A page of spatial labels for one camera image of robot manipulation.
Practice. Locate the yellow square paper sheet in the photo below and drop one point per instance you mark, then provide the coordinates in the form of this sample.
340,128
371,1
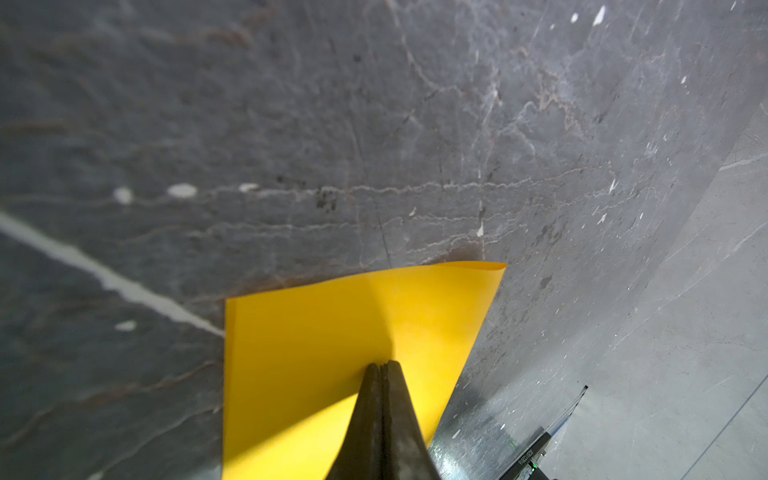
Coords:
295,359

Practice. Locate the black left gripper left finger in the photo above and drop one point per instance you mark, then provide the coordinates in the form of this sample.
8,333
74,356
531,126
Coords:
361,453

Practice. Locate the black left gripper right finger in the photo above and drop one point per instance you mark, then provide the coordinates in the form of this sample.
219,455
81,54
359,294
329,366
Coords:
405,454

